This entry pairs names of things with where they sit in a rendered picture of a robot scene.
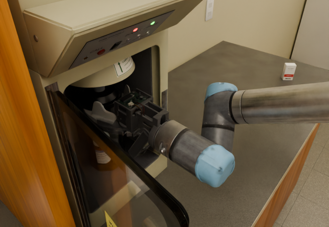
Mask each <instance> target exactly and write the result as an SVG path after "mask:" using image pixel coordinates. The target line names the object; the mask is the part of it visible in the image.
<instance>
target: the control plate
mask: <svg viewBox="0 0 329 227"><path fill-rule="evenodd" d="M174 11H175V10H172V11H170V12H167V13H164V14H162V15H159V16H156V17H153V18H151V19H148V20H145V21H143V22H140V23H137V24H135V25H132V26H129V27H126V28H124V29H121V30H118V31H116V32H113V33H110V34H107V35H105V36H102V37H99V38H97V39H94V40H91V41H88V42H86V44H85V45H84V47H83V48H82V50H81V51H80V53H79V54H78V55H77V57H76V59H75V60H74V62H73V63H72V65H71V66H70V68H69V69H71V68H73V67H76V66H78V65H81V64H83V63H85V62H88V61H90V60H92V59H95V58H97V57H100V56H102V55H104V54H107V53H109V52H111V51H114V50H116V49H118V48H121V47H123V46H126V45H128V44H130V43H133V42H135V41H138V40H140V39H142V38H145V37H147V36H149V35H151V34H152V33H153V32H154V31H155V30H156V29H157V28H158V27H159V26H160V25H161V24H162V23H163V22H164V21H165V20H166V19H167V18H168V17H169V16H170V15H171V14H172V13H173V12H174ZM153 21H155V22H154V24H152V25H150V24H151V23H152V22H153ZM135 28H138V29H137V30H136V31H134V32H133V30H134V29H135ZM147 31H149V34H148V35H147V34H145V33H146V32H147ZM138 35H140V38H139V39H138V37H137V36H138ZM136 37H137V38H136ZM128 39H130V42H126V41H127V40H128ZM120 41H122V42H121V43H120V44H119V46H118V47H117V48H115V49H113V50H110V49H111V48H112V46H113V45H114V44H115V43H117V42H120ZM102 49H105V52H104V53H103V54H101V55H98V54H97V53H98V52H99V51H100V50H102ZM86 56H89V57H88V58H87V59H85V60H83V58H84V57H86Z"/></svg>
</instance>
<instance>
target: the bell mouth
mask: <svg viewBox="0 0 329 227"><path fill-rule="evenodd" d="M134 69H135V63H134V61H133V59H132V57H128V58H126V59H124V60H121V61H119V62H117V63H115V64H113V65H111V66H108V67H106V68H104V69H102V70H100V71H98V72H95V73H93V74H91V75H89V76H87V77H85V78H82V79H80V80H78V81H76V82H74V83H72V84H70V85H71V86H75V87H82V88H96V87H103V86H108V85H112V84H115V83H118V82H120V81H122V80H124V79H126V78H127V77H128V76H130V75H131V74H132V73H133V71H134Z"/></svg>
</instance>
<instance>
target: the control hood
mask: <svg viewBox="0 0 329 227"><path fill-rule="evenodd" d="M201 1H202V0H62V1H58V2H54V3H49V4H45V5H41V6H37V7H33V8H29V9H25V10H24V12H23V17H24V20H25V24H26V27H27V30H28V34H29V37H30V41H31V44H32V48H33V52H34V55H35V59H36V62H37V66H38V69H39V73H40V74H41V75H43V76H45V77H47V78H52V77H54V76H56V75H59V74H61V73H63V72H66V71H68V70H70V69H69V68H70V66H71V65H72V63H73V62H74V60H75V59H76V57H77V55H78V54H79V53H80V51H81V50H82V48H83V47H84V45H85V44H86V42H88V41H91V40H94V39H97V38H99V37H102V36H105V35H107V34H110V33H113V32H116V31H118V30H121V29H124V28H126V27H129V26H132V25H135V24H137V23H140V22H143V21H145V20H148V19H151V18H153V17H156V16H159V15H162V14H164V13H167V12H170V11H172V10H175V11H174V12H173V13H172V14H171V15H170V16H169V17H168V18H167V19H166V20H165V21H164V22H163V23H162V24H161V25H160V26H159V27H158V28H157V29H156V30H155V31H154V32H153V33H152V34H151V35H153V34H156V33H158V32H160V31H163V30H165V29H167V28H170V27H172V26H174V25H177V24H178V23H179V22H180V21H181V20H182V19H183V18H184V17H185V16H186V15H187V14H189V13H190V12H191V11H192V10H193V9H194V8H195V7H196V6H197V5H198V4H199V3H200V2H201ZM149 36H150V35H149ZM145 38H146V37H145ZM142 39H144V38H142ZM140 40H141V39H140ZM136 42H137V41H136ZM133 43H134V42H133ZM130 44H132V43H130ZM126 46H127V45H126ZM123 47H125V46H123ZM118 49H120V48H118ZM118 49H117V50H118ZM114 51H115V50H114ZM111 52H112V51H111ZM111 52H109V53H111ZM107 54H108V53H107ZM104 55H106V54H104ZM104 55H102V56H104ZM100 57H101V56H100ZM97 58H99V57H97ZM95 59H96V58H95ZM92 60H93V59H92ZM92 60H90V61H92ZM88 62H89V61H88ZM85 63H87V62H85ZM85 63H83V64H85ZM81 65H82V64H81ZM78 66H80V65H78ZM76 67H77V66H76ZM73 68H75V67H73ZM73 68H71V69H73Z"/></svg>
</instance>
